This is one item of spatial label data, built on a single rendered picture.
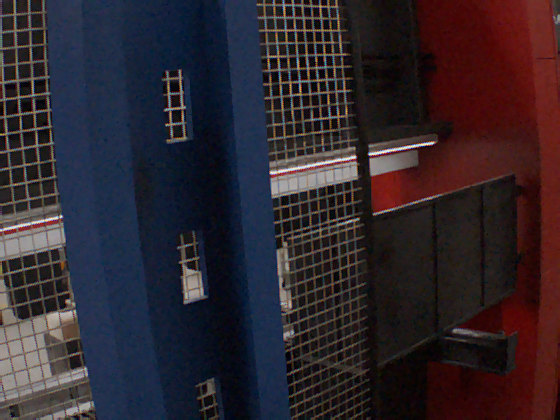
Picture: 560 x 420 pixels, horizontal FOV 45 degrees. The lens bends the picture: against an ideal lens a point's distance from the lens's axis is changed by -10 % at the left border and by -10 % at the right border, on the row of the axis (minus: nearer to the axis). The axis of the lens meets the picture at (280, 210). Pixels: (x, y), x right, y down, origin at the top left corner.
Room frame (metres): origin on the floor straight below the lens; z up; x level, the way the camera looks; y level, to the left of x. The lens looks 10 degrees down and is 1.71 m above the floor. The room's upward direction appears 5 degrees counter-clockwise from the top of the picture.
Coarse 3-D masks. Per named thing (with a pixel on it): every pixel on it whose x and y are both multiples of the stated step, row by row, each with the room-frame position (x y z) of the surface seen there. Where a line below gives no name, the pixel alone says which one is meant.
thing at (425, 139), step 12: (372, 144) 2.35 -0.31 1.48; (384, 144) 2.37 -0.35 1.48; (396, 144) 2.42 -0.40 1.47; (408, 144) 2.47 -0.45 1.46; (420, 144) 2.52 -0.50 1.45; (300, 156) 2.13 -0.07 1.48; (312, 156) 2.14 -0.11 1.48; (324, 156) 2.18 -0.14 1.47; (348, 156) 2.25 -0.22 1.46; (276, 168) 2.05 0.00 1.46; (288, 168) 2.08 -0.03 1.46; (60, 204) 1.58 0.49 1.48; (12, 216) 1.49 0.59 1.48; (24, 216) 1.52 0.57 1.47; (48, 216) 1.56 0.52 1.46; (60, 216) 1.58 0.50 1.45; (0, 228) 1.47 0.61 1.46
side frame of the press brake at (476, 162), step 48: (432, 0) 2.74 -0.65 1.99; (480, 0) 2.58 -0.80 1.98; (528, 0) 2.45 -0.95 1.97; (432, 48) 2.76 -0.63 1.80; (480, 48) 2.60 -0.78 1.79; (528, 48) 2.45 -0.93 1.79; (432, 96) 2.78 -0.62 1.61; (480, 96) 2.61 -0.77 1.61; (528, 96) 2.46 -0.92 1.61; (432, 144) 2.79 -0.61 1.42; (480, 144) 2.62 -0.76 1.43; (528, 144) 2.47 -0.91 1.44; (384, 192) 2.98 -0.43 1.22; (432, 192) 2.80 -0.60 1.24; (528, 192) 2.47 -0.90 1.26; (528, 240) 2.48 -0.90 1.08; (528, 288) 2.47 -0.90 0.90; (528, 336) 2.47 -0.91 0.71; (432, 384) 2.81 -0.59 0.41; (480, 384) 2.63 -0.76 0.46; (528, 384) 2.46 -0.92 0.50
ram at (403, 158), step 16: (352, 160) 2.57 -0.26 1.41; (384, 160) 2.70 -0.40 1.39; (400, 160) 2.76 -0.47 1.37; (416, 160) 2.84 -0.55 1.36; (272, 176) 2.31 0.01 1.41; (288, 176) 2.36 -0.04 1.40; (304, 176) 2.41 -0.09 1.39; (320, 176) 2.46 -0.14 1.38; (336, 176) 2.51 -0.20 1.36; (352, 176) 2.57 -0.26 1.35; (272, 192) 2.31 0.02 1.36; (32, 224) 1.74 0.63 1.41; (48, 224) 1.77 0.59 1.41; (16, 240) 1.70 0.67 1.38; (64, 240) 1.80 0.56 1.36; (0, 256) 1.66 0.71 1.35; (16, 256) 1.70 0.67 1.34
